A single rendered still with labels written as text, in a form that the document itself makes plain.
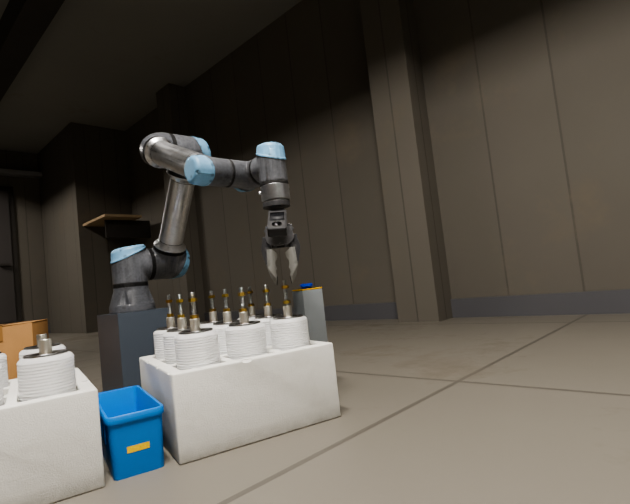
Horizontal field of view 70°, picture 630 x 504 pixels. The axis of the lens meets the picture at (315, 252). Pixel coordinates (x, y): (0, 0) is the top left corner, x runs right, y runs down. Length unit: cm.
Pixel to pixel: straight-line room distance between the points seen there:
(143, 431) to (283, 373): 31
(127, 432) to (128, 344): 64
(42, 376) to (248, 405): 40
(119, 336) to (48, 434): 67
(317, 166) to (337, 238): 64
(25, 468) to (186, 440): 27
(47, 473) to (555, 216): 255
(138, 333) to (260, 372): 67
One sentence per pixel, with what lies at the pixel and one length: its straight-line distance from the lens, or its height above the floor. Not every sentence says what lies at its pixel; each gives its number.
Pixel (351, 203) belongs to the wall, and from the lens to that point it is 351.
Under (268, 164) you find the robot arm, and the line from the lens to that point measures 116.
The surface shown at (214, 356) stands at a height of 19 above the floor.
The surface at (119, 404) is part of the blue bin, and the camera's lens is 128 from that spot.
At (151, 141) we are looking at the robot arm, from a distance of 147.
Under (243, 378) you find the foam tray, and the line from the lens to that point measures 102.
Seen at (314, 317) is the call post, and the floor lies 23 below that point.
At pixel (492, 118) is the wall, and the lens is 302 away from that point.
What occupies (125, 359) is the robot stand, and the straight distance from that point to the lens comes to 160.
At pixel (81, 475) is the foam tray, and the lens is 99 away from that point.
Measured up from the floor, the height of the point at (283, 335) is 21.
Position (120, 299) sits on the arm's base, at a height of 35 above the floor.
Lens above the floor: 34
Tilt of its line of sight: 4 degrees up
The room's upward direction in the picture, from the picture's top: 6 degrees counter-clockwise
